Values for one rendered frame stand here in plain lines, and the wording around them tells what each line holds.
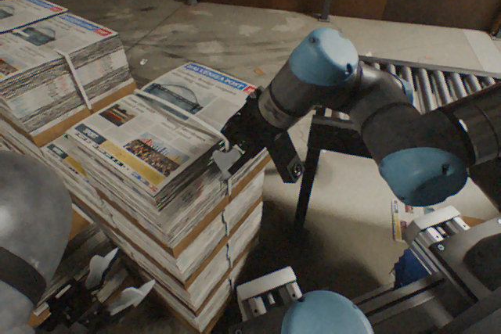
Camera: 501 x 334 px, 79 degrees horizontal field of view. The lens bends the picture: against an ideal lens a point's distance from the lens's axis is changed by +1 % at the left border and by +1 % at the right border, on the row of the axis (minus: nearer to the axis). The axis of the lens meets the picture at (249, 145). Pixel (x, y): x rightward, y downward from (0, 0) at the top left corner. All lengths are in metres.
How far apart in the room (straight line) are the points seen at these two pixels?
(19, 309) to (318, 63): 0.34
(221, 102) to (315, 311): 0.46
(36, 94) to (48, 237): 0.84
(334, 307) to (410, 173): 0.22
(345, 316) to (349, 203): 1.46
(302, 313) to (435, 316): 0.48
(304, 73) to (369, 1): 3.83
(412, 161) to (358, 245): 1.43
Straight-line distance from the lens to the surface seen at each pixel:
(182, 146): 0.61
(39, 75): 1.04
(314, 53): 0.38
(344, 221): 1.82
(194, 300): 1.06
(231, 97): 0.72
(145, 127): 0.68
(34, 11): 1.41
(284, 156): 0.53
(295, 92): 0.42
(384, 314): 0.84
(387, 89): 0.44
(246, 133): 0.53
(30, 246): 0.23
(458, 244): 0.89
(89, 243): 1.20
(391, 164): 0.37
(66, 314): 0.67
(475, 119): 0.39
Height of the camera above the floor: 1.48
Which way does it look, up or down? 44 degrees down
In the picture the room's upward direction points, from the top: straight up
